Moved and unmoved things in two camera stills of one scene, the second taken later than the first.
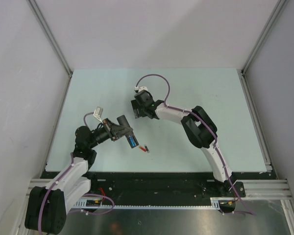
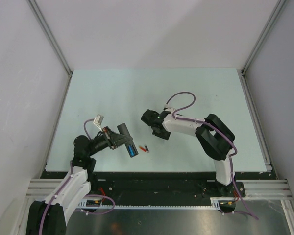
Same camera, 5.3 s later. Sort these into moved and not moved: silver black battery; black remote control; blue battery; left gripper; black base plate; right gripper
Moved: right gripper; left gripper; blue battery; black remote control
Not moved: silver black battery; black base plate
